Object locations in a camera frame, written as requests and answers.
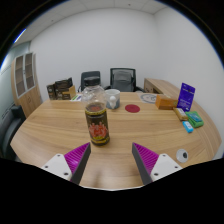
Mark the black armchair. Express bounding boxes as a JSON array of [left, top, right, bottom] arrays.
[[0, 104, 27, 161]]

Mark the black mesh office chair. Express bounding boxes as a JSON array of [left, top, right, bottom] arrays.
[[103, 67, 144, 93]]

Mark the flat round red coaster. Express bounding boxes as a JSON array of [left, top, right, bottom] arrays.
[[124, 103, 141, 114]]

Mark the orange-brown wooden box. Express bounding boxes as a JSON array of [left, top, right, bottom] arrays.
[[154, 94, 179, 111]]

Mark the purple standing card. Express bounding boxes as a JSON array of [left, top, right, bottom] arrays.
[[176, 82, 196, 113]]

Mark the stack of dark cardboard boxes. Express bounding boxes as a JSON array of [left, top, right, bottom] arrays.
[[46, 77, 77, 101]]

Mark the small tan box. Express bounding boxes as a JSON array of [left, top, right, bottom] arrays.
[[172, 107, 189, 122]]

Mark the white round desk grommet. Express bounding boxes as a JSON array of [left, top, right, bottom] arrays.
[[175, 148, 190, 164]]

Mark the clear bottle with dark label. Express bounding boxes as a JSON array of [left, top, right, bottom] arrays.
[[80, 76, 111, 147]]

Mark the green flat packet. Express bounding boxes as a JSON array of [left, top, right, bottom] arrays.
[[185, 110, 205, 129]]

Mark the grey backpack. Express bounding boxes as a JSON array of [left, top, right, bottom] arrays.
[[113, 73, 134, 93]]

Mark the white mug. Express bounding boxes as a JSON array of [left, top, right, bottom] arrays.
[[104, 88, 121, 110]]

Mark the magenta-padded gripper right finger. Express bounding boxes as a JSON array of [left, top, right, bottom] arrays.
[[132, 142, 184, 186]]

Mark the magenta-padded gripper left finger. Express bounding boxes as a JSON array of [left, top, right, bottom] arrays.
[[41, 142, 92, 186]]

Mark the white green purple leaflet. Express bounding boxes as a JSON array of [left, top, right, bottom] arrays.
[[70, 93, 83, 102]]

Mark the wooden side desk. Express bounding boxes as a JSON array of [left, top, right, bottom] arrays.
[[143, 77, 183, 99]]

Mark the wooden shelf cabinet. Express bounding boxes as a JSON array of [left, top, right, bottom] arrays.
[[10, 51, 43, 118]]

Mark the sheet with grey circle print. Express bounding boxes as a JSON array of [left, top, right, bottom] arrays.
[[139, 92, 158, 104]]

